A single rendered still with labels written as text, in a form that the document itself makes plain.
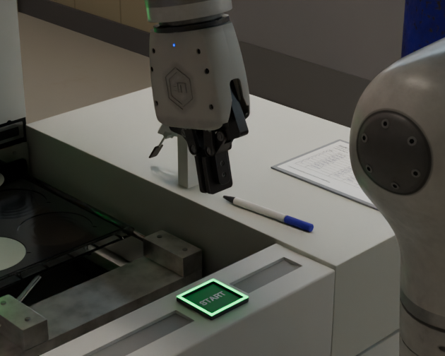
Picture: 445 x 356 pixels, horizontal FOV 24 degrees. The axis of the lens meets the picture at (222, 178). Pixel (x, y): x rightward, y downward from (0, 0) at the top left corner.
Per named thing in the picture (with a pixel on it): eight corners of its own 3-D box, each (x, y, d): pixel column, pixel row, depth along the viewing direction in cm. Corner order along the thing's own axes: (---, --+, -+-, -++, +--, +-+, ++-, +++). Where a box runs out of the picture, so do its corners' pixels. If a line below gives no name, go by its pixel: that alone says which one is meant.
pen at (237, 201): (221, 194, 133) (309, 225, 125) (226, 191, 134) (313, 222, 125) (221, 201, 133) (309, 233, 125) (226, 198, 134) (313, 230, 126)
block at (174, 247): (143, 256, 138) (142, 236, 136) (162, 247, 140) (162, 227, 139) (183, 277, 132) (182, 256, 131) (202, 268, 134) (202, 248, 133)
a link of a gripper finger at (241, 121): (208, 56, 100) (185, 92, 104) (253, 118, 97) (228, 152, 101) (216, 54, 100) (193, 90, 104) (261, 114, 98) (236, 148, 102)
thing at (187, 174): (157, 177, 140) (154, 84, 135) (178, 169, 143) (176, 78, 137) (187, 191, 136) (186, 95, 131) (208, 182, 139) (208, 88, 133)
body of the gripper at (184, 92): (127, 19, 102) (146, 128, 105) (196, 18, 94) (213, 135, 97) (184, 6, 107) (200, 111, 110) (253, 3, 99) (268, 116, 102)
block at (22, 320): (-14, 323, 122) (-16, 302, 121) (10, 313, 124) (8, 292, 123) (24, 351, 117) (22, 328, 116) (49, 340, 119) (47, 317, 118)
